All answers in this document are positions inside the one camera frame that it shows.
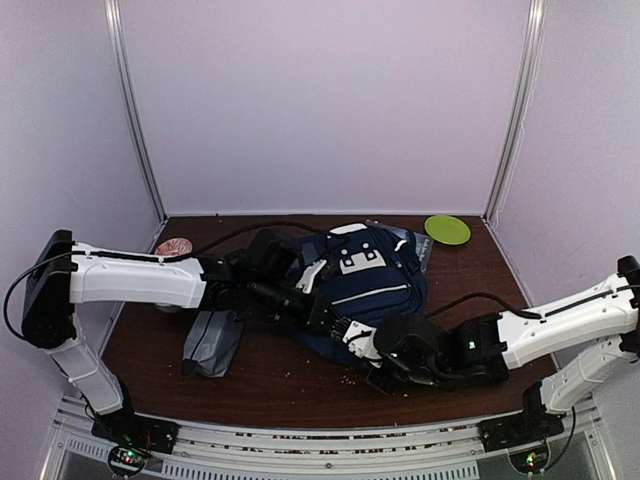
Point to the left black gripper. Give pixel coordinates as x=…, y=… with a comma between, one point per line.
x=312, y=316

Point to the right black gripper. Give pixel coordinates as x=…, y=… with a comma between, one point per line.
x=386, y=388

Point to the grey pencil pouch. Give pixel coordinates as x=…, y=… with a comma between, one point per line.
x=211, y=344

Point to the navy blue backpack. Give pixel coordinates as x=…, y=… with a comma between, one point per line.
x=373, y=271

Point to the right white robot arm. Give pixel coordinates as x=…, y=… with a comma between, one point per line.
x=487, y=348

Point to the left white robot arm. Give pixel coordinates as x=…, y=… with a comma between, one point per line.
x=68, y=273

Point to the red patterned bowl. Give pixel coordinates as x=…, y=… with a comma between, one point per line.
x=174, y=247

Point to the white ceramic bowl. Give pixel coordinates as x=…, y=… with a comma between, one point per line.
x=168, y=308

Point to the blue hardcover book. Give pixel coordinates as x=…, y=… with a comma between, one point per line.
x=423, y=245

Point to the green plate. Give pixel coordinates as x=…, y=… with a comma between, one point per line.
x=447, y=230

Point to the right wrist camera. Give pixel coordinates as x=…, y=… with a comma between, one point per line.
x=359, y=339

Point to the front aluminium rail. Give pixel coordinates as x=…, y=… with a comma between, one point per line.
x=443, y=450

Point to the left metal frame post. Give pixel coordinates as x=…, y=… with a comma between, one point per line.
x=118, y=42

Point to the metal frame post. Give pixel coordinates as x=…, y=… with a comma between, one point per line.
x=524, y=88
x=118, y=42

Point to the right metal frame post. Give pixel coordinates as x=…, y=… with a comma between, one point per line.
x=524, y=88

